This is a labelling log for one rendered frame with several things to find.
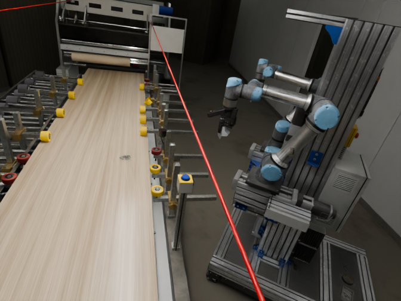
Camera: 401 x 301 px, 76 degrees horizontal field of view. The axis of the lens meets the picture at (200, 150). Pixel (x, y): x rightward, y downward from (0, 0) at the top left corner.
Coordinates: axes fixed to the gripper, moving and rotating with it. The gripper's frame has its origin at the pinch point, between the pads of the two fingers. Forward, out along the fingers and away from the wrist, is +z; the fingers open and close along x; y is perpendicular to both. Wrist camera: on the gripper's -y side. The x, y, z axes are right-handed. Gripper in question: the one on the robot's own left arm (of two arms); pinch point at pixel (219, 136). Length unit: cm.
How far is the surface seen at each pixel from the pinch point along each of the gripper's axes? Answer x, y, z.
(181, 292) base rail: -60, 12, 62
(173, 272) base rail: -52, 3, 62
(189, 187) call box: -38.5, 0.0, 12.9
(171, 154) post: 3.8, -31.6, 26.3
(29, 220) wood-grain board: -74, -70, 42
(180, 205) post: -38.7, -3.3, 26.0
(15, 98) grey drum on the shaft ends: 34, -230, 47
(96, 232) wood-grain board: -64, -37, 42
